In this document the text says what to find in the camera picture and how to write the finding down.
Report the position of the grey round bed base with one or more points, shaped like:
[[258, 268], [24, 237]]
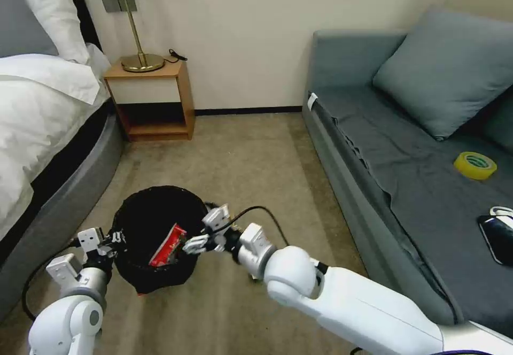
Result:
[[68, 194]]

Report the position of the black round trash bin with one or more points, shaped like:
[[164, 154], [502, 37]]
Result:
[[140, 218]]

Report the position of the black phone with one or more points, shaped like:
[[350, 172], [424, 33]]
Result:
[[497, 238]]

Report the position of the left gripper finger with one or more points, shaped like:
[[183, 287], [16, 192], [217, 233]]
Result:
[[116, 236], [110, 250]]

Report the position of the white duvet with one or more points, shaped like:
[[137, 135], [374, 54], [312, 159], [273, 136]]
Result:
[[36, 122]]

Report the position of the grey sofa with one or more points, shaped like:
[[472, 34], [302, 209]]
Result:
[[344, 154]]

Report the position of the yellow tape roll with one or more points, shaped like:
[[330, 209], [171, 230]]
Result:
[[475, 168]]

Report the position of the black baseboard strip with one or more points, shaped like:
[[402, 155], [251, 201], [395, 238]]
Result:
[[248, 110]]

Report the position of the white sofa tag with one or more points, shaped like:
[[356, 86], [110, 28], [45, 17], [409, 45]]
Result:
[[312, 102]]

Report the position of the black headboard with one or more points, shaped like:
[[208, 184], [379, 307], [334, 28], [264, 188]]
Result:
[[90, 22]]

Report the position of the dark grey sofa cover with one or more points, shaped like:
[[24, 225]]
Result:
[[421, 178]]

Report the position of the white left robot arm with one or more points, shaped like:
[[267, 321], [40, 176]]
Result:
[[60, 323]]

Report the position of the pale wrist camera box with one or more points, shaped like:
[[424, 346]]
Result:
[[89, 239], [216, 215]]

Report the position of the grey wall switch plate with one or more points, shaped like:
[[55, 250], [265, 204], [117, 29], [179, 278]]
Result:
[[110, 4]]

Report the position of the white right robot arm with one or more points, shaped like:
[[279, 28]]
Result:
[[360, 307]]

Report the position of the large blue-grey cushion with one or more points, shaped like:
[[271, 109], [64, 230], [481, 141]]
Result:
[[441, 74]]

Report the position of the red snack wrapper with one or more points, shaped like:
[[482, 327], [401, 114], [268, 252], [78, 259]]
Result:
[[166, 250]]

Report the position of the grey pillow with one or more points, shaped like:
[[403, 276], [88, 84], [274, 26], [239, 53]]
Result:
[[20, 26]]

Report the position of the wooden nightstand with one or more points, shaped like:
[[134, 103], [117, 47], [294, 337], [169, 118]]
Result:
[[182, 98]]

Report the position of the white pillow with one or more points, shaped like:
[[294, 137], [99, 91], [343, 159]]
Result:
[[52, 14]]

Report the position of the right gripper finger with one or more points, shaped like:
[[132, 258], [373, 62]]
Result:
[[198, 241], [200, 249]]

